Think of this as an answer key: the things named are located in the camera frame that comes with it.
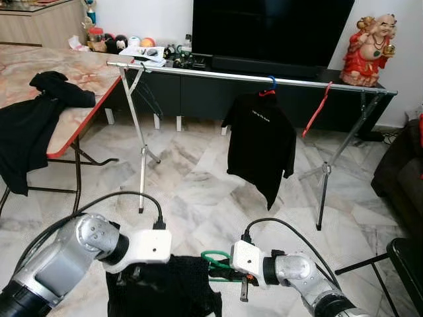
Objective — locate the orange ball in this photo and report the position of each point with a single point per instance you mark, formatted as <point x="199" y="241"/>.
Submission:
<point x="148" y="42"/>

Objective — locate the green plastic hanger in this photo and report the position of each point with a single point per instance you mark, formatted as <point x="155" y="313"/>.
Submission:
<point x="210" y="255"/>

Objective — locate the light wooden cabinet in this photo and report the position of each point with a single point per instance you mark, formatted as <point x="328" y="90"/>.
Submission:
<point x="39" y="26"/>

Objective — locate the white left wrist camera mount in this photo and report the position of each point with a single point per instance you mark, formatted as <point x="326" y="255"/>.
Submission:
<point x="145" y="247"/>

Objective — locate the blue trophy ornament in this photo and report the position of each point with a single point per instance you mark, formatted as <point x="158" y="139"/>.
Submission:
<point x="90" y="12"/>

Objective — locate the stack of white papers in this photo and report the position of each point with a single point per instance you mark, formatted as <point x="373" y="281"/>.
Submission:
<point x="142" y="54"/>

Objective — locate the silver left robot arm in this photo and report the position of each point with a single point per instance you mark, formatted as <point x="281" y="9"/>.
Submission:
<point x="59" y="264"/>

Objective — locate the dark brown sofa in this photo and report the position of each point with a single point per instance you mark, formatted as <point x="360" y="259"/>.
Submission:
<point x="400" y="178"/>

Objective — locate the silver metal clothes rack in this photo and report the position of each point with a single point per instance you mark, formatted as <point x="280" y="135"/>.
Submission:
<point x="198" y="73"/>

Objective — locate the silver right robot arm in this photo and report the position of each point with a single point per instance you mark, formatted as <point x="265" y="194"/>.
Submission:
<point x="310" y="281"/>

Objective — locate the blue plastic hanger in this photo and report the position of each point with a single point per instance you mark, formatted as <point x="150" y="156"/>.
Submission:
<point x="273" y="80"/>

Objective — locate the black soundbar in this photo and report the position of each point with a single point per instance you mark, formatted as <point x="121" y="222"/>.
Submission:
<point x="264" y="66"/>

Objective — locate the jar with red lid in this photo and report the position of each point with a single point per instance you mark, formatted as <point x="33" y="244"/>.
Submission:
<point x="96" y="39"/>

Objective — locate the black shirt with white print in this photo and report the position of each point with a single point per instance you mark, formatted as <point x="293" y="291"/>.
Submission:
<point x="261" y="145"/>

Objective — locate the red laughing Buddha statue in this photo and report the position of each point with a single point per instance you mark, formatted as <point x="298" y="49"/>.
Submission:
<point x="367" y="56"/>

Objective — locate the white teal ball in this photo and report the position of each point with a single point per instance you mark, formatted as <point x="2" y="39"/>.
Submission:
<point x="134" y="41"/>

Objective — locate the black jacket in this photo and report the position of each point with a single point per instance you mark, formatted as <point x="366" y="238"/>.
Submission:
<point x="26" y="125"/>

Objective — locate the black TV console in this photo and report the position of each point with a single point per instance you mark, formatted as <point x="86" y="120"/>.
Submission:
<point x="198" y="99"/>

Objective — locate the dark shirt with red stripe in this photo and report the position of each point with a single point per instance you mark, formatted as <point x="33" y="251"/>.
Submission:
<point x="165" y="290"/>

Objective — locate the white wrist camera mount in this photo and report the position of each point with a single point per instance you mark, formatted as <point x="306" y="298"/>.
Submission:
<point x="248" y="261"/>
<point x="145" y="247"/>

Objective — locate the red plastic hanger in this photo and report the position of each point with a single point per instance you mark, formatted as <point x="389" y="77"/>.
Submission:
<point x="316" y="113"/>

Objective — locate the marble top folding table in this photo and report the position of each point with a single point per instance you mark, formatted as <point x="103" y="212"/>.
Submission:
<point x="73" y="69"/>

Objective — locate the tissue pack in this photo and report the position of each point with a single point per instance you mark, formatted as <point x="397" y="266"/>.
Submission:
<point x="78" y="43"/>

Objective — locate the black flat television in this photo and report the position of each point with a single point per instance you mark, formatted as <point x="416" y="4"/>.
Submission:
<point x="271" y="30"/>

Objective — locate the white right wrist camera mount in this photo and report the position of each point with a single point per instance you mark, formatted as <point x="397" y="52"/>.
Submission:
<point x="248" y="261"/>

